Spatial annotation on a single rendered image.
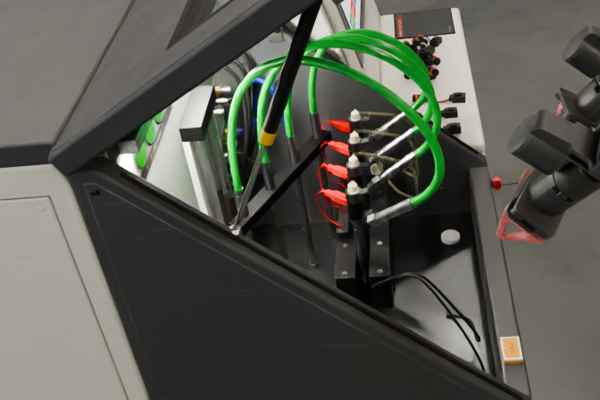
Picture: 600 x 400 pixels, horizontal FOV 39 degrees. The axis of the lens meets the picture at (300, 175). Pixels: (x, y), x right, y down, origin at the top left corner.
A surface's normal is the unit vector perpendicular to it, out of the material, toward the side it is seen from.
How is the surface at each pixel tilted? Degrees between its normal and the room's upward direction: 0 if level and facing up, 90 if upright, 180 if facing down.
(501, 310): 0
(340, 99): 90
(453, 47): 0
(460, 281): 0
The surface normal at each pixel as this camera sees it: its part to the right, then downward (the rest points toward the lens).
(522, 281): -0.15, -0.81
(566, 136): 0.32, -0.54
